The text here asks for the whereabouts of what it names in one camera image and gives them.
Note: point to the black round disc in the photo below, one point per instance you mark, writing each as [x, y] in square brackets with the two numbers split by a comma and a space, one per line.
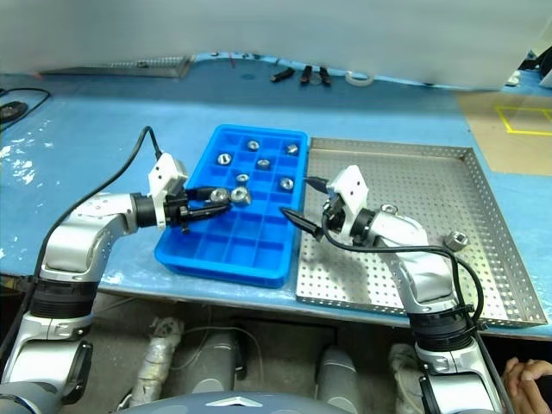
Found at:
[10, 111]

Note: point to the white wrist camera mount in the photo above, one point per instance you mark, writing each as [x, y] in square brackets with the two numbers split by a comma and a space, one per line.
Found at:
[166, 172]
[351, 183]

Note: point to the yellow tape outline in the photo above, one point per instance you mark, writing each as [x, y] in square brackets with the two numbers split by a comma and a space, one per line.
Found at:
[530, 132]

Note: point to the bystander bare hand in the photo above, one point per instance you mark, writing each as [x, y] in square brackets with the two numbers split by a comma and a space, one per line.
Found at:
[519, 375]

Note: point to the small white object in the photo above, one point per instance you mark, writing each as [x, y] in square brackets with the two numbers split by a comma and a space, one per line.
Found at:
[513, 78]

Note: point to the white tape roll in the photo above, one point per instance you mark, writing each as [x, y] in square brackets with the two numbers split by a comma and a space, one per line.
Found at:
[350, 79]

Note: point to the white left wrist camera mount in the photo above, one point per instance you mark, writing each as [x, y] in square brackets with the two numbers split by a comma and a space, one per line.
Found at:
[166, 172]

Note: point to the brown cardboard sheet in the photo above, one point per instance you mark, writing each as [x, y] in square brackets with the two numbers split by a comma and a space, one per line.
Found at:
[487, 142]

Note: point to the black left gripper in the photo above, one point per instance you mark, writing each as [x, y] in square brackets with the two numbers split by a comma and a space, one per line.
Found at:
[174, 209]

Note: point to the blue compartment tray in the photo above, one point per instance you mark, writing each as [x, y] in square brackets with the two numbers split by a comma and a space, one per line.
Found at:
[224, 250]

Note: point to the black hand tool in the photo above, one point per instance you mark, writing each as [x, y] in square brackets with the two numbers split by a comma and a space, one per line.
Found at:
[324, 76]
[280, 76]
[306, 74]

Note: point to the white wrapped table leg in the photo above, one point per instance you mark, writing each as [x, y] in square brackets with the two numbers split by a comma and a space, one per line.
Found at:
[157, 358]
[403, 366]

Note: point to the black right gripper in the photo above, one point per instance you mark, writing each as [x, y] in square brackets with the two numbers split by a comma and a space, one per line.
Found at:
[335, 213]

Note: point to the dark grey rounded shape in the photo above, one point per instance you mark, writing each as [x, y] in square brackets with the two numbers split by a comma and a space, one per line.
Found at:
[215, 362]
[338, 375]

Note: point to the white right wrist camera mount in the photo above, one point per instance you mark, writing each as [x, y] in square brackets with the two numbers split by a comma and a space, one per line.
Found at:
[351, 183]

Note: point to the long perforated steel tray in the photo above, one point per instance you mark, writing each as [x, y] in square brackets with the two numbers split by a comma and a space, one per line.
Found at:
[129, 69]

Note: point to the grey robot torso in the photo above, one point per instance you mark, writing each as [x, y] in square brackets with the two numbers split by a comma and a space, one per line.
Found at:
[215, 403]

